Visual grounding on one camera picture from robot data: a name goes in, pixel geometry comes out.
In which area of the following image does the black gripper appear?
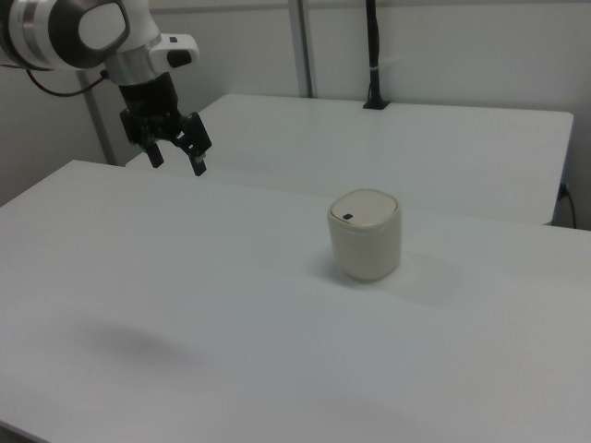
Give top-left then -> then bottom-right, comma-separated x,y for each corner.
118,72 -> 214,177

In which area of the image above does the black arm cable with connector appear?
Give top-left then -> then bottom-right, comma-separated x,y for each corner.
26,67 -> 110,98

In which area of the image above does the black cable with blue plug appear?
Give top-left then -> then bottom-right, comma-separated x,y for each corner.
558,183 -> 579,228

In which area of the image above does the white rectangular table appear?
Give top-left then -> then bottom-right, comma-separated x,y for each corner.
124,93 -> 575,227

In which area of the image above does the black pole with clamp base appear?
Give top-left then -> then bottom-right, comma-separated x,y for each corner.
362,0 -> 392,111

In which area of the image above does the cream round trash bin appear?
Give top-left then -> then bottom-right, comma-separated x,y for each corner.
326,187 -> 404,283

